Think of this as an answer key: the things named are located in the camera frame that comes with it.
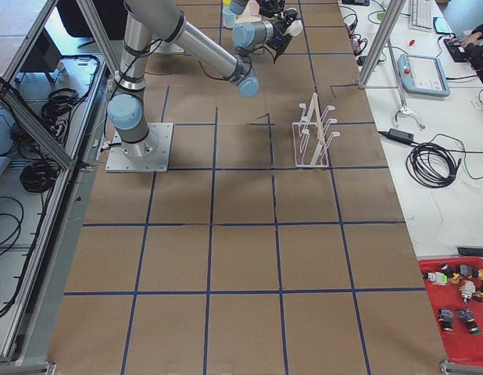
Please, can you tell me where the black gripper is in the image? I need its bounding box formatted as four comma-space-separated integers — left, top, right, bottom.
270, 9, 299, 53
256, 0, 284, 18

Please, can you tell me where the pale green plastic cup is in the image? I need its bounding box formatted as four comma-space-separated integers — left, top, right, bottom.
285, 20, 303, 37

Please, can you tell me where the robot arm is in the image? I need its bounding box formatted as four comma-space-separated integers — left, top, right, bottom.
107, 1, 302, 159
228, 0, 285, 18

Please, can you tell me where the light blue cup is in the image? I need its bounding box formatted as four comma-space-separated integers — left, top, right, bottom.
222, 7, 236, 29

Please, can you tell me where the cream plastic tray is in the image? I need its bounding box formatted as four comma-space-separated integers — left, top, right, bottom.
223, 1, 262, 24

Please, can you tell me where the white keyboard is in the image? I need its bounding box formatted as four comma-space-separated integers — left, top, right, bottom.
409, 0, 433, 32

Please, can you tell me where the teach pendant tablet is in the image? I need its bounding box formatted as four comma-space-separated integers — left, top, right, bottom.
397, 54, 450, 97

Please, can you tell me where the black power adapter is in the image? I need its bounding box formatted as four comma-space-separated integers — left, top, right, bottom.
388, 128, 414, 145

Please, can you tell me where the red parts tray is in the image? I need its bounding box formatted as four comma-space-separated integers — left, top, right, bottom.
419, 257, 483, 366

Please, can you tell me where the white wire cup rack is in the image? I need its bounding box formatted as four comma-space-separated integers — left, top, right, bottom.
292, 93, 341, 169

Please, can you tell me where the aluminium frame post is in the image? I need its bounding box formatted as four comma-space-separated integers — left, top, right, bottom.
358, 0, 406, 88

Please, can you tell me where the coiled black cable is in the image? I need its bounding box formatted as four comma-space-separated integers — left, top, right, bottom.
405, 141, 467, 189

